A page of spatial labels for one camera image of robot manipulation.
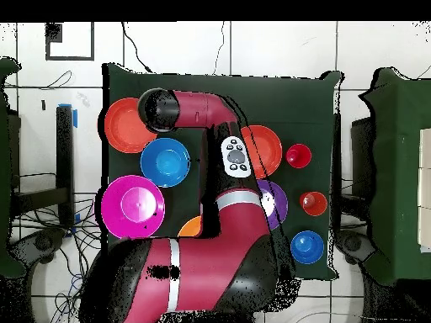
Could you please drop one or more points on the light blue plastic bowl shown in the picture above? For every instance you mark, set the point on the light blue plastic bowl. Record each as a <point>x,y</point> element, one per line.
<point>165,162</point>

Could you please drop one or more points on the orange-red plastic bowl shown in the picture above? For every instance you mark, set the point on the orange-red plastic bowl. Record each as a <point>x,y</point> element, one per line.
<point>121,128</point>
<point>269,151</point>

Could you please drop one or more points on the large magenta plastic bowl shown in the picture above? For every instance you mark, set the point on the large magenta plastic bowl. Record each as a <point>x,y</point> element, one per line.
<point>118,215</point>

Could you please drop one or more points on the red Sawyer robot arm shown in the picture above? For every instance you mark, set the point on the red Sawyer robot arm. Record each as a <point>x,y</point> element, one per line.
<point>208,262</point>

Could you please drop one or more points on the orange plastic bowl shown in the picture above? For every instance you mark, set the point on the orange plastic bowl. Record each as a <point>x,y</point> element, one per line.
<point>192,228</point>

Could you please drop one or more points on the purple plastic bowl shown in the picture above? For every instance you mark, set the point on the purple plastic bowl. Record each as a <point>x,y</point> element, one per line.
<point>281,205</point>

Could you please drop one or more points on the red plastic cup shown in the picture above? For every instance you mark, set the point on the red plastic cup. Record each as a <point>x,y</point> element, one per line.
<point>298,155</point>

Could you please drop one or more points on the orange plastic cup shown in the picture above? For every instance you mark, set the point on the orange plastic cup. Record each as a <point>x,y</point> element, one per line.
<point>313,203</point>

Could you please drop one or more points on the dark green table cloth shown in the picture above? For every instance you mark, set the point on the dark green table cloth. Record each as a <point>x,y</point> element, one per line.
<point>286,101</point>

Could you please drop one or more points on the small dark blue bowl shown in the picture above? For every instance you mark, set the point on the small dark blue bowl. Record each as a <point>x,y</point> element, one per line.
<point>307,247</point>

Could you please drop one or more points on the neighbouring green cloth table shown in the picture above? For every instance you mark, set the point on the neighbouring green cloth table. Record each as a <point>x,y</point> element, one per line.
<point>397,168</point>
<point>5,168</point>

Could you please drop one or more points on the white panel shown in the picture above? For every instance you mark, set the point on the white panel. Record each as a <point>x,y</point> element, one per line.
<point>425,188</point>

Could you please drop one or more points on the black stand frame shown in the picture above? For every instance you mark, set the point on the black stand frame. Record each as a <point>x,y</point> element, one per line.
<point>64,161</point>

